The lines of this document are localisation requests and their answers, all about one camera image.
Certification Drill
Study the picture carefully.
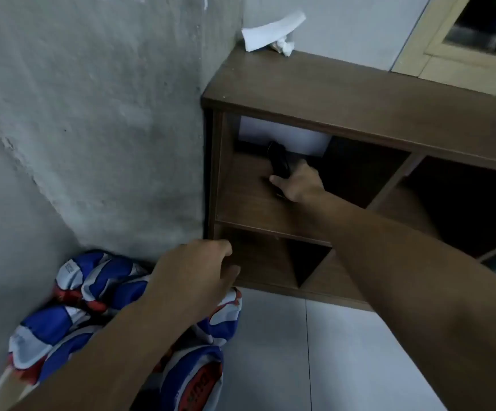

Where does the person's right hand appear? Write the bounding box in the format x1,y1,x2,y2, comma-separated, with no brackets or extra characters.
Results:
269,160,328,204

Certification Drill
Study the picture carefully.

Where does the person's left hand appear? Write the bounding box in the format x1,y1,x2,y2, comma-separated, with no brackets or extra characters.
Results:
145,239,242,326

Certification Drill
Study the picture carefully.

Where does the black hand pump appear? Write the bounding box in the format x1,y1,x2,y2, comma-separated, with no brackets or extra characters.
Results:
267,141,294,198

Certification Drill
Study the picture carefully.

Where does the brown wooden cubby shelf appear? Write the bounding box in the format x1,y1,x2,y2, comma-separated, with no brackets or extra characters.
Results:
201,45,496,313

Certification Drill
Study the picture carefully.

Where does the person's left forearm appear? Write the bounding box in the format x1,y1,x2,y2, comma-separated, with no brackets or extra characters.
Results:
12,295,202,411

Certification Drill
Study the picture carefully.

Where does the person's right forearm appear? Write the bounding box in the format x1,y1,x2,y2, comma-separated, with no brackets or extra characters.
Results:
303,188,496,411

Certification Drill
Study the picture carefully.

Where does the crumpled white tissue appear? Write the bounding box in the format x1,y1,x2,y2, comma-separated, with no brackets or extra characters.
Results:
241,10,307,58

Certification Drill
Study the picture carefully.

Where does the yellow wooden frame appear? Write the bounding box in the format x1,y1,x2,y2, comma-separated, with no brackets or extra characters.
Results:
391,0,496,101

